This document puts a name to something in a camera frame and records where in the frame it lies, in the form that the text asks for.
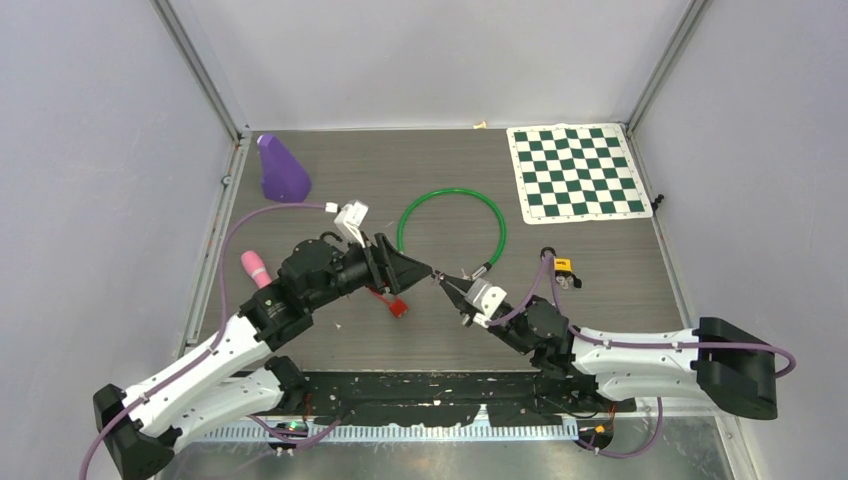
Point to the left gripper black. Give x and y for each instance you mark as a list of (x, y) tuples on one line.
[(389, 270)]

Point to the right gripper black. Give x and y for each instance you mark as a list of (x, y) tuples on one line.
[(457, 297)]

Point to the red cable padlock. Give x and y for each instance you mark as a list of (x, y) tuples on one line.
[(395, 305)]

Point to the black Kaijing padlock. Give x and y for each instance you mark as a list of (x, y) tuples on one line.
[(331, 238)]

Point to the yellow Opel padlock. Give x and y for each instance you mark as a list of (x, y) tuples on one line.
[(563, 269)]

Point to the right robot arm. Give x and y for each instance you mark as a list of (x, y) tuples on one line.
[(715, 361)]

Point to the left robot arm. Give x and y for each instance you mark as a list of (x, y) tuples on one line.
[(235, 372)]

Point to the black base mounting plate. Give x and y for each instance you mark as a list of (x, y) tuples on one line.
[(446, 399)]

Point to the pink marker pen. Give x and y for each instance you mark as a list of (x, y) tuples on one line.
[(255, 268)]

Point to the purple plastic cone block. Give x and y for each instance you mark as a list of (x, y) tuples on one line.
[(283, 178)]

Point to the green white chessboard mat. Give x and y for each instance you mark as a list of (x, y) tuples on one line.
[(568, 173)]

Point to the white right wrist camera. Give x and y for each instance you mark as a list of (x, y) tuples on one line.
[(485, 298)]

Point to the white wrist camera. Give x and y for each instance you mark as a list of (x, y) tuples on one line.
[(485, 298), (348, 221)]

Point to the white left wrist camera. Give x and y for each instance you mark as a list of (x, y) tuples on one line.
[(348, 221)]

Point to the aluminium frame rail front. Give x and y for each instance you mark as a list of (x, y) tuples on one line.
[(397, 432)]

